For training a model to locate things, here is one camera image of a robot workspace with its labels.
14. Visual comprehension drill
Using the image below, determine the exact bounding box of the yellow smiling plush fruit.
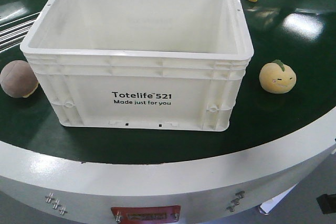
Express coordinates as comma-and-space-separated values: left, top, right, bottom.
259, 59, 297, 94

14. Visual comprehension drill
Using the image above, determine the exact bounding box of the metal roller conveyor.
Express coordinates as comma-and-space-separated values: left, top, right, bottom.
1, 12, 40, 52

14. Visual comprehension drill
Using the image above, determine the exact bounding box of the white round conveyor table frame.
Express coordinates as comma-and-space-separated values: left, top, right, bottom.
1, 110, 335, 223

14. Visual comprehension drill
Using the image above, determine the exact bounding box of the white Totelife plastic crate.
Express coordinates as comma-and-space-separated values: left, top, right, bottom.
20, 0, 254, 131

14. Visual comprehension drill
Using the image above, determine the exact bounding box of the brown plush ball toy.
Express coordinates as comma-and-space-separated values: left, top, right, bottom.
1, 60, 39, 98

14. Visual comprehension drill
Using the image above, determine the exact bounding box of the red warning label plate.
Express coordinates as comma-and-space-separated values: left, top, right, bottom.
111, 205, 181, 224

